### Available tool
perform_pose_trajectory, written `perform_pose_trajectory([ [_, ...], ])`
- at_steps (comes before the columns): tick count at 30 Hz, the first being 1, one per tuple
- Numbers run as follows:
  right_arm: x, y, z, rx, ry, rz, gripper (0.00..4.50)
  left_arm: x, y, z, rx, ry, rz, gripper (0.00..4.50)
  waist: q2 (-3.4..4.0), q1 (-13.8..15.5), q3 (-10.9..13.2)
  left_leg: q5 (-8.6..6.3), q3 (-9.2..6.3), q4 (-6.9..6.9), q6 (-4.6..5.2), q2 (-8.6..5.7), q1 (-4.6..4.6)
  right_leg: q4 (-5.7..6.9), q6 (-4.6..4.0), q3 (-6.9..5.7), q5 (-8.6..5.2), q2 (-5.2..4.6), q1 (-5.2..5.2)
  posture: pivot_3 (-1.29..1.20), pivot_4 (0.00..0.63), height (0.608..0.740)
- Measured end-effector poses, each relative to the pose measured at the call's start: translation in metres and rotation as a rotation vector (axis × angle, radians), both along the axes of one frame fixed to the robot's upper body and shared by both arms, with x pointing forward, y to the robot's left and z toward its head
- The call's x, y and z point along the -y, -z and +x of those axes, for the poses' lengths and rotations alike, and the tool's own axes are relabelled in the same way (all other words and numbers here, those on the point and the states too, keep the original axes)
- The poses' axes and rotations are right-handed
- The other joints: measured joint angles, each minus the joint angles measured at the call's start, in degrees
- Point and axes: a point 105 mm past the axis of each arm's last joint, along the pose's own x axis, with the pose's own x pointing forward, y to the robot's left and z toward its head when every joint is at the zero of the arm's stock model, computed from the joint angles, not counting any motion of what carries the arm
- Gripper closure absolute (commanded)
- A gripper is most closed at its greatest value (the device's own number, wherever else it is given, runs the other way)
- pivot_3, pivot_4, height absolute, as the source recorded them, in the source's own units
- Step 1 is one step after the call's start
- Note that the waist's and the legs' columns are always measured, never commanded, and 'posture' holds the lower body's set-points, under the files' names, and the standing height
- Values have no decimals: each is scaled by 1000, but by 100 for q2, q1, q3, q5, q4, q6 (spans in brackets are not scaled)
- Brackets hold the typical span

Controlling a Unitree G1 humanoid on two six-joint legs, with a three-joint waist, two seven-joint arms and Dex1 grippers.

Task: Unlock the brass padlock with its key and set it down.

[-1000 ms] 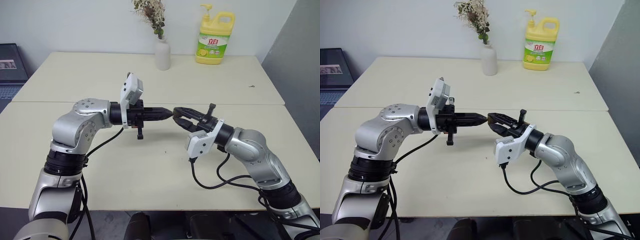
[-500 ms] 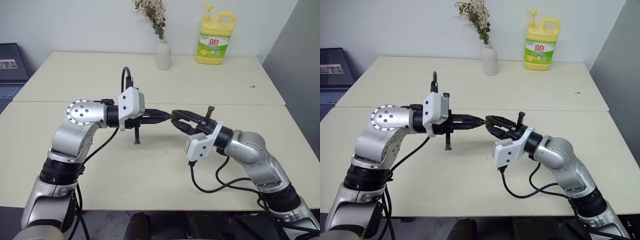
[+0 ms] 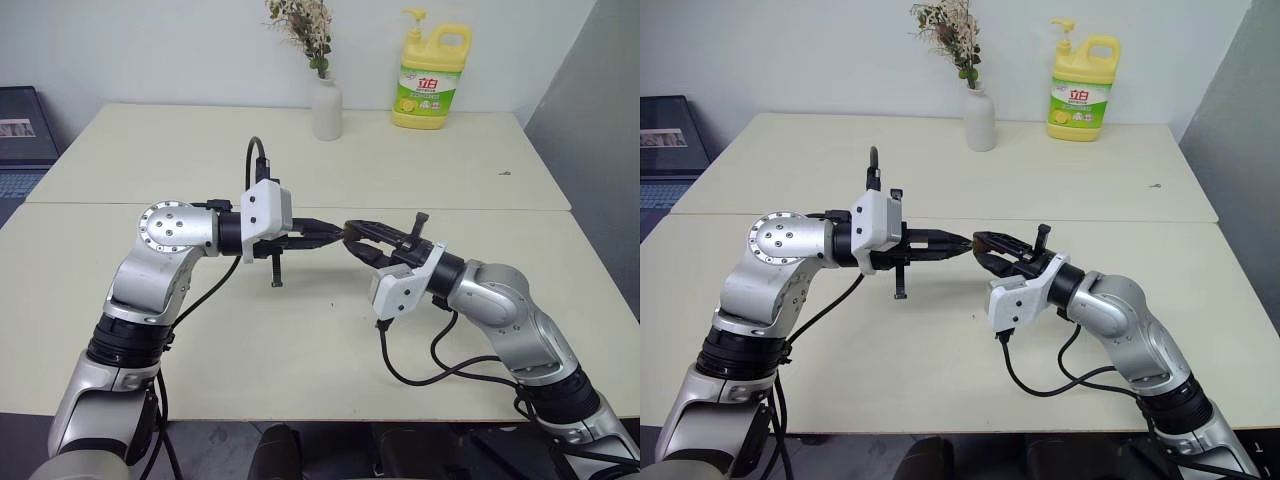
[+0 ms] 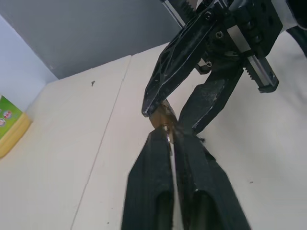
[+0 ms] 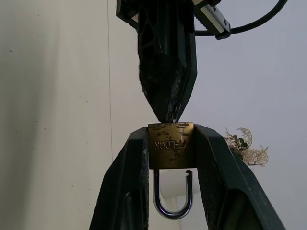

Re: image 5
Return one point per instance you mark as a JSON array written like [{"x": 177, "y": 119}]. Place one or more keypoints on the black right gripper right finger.
[{"x": 223, "y": 182}]

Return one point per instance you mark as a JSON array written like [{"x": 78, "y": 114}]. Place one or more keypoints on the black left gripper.
[{"x": 126, "y": 13}]

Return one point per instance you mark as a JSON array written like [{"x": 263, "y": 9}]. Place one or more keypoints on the brass padlock with steel shackle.
[{"x": 168, "y": 153}]

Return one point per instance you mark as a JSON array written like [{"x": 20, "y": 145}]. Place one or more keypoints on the dried white flower sprig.
[{"x": 251, "y": 153}]

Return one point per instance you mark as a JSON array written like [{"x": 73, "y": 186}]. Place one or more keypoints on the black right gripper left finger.
[{"x": 124, "y": 182}]

